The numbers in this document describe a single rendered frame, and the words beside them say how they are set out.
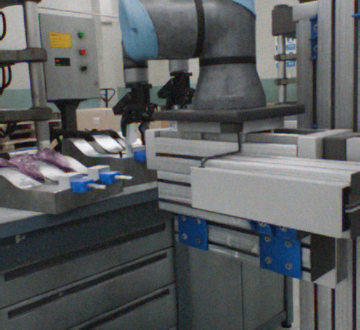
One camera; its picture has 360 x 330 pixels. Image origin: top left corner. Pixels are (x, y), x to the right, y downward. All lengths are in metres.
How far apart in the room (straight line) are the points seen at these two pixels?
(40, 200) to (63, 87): 1.14
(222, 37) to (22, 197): 0.64
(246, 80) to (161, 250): 0.77
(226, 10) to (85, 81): 1.47
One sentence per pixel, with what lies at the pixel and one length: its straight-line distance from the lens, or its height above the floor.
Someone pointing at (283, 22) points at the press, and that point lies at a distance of 5.44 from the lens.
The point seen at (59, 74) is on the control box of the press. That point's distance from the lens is 2.19.
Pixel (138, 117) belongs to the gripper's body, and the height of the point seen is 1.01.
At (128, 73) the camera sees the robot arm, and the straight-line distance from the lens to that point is 1.30.
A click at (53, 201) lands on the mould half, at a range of 1.09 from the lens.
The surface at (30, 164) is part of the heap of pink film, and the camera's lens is 1.25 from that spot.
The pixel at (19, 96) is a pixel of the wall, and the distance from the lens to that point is 8.71.
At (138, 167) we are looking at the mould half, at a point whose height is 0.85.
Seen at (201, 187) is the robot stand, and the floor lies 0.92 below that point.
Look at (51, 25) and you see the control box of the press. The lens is 2.20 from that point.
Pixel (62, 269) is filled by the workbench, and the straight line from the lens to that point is 1.26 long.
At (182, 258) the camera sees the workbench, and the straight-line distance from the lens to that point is 1.51.
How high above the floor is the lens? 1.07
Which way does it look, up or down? 8 degrees down
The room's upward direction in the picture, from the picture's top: 3 degrees counter-clockwise
